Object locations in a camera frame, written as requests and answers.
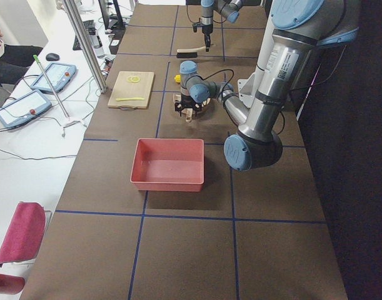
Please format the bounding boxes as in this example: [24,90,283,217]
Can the black monitor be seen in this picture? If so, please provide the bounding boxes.
[98,0,126,30]

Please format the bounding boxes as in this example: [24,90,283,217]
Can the yellow toy corn cob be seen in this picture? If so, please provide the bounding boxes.
[174,74,181,83]

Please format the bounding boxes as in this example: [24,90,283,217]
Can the pink plastic bin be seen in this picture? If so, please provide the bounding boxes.
[130,138,204,192]

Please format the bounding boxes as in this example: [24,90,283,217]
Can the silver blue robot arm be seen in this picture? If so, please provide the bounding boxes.
[192,0,244,52]
[179,1,361,171]

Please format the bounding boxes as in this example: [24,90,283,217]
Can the metal rod green tip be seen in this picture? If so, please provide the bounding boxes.
[33,54,87,138]

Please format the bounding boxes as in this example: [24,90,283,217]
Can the person in dark trousers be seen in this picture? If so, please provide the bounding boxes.
[0,30,43,84]

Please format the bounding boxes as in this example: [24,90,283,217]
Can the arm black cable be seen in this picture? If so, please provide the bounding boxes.
[203,69,236,94]

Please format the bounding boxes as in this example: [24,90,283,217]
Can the clear water bottle black cap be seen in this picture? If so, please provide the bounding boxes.
[87,27,105,58]

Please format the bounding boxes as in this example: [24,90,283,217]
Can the bamboo cutting board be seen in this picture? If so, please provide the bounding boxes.
[108,71,154,109]

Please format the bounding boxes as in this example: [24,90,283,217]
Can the black keyboard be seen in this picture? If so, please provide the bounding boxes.
[72,20,95,51]

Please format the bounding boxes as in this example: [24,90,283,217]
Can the blue teach pendant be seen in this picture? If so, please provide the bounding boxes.
[30,62,77,94]
[0,89,52,129]

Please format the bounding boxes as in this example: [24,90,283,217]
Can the black computer mouse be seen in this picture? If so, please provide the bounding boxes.
[46,52,60,61]

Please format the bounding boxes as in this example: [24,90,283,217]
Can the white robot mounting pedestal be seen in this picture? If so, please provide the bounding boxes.
[238,1,275,108]

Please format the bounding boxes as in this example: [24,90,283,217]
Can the far blue teach pendant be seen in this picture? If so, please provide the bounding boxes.
[30,62,77,94]

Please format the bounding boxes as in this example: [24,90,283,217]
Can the red object table corner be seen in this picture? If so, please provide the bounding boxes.
[0,274,25,295]

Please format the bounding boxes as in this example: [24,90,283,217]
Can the beige plastic dustpan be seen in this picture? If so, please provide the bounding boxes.
[173,94,211,123]

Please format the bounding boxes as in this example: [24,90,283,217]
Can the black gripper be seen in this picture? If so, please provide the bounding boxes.
[192,17,213,51]
[173,95,206,116]

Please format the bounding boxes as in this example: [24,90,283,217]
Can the beige hand brush black bristles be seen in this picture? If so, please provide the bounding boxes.
[176,46,206,59]

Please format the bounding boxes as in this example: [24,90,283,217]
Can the magenta cloth on stand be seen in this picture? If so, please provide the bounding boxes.
[0,202,46,268]

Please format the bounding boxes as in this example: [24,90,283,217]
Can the aluminium frame post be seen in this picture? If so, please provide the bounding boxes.
[62,0,108,94]

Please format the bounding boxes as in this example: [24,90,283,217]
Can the lower lemon slice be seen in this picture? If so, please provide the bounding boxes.
[128,76,141,83]

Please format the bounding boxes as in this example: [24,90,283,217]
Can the yellow plastic knife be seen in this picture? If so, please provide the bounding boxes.
[115,96,145,102]

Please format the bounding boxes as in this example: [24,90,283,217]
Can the near blue teach pendant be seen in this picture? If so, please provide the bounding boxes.
[0,89,52,129]

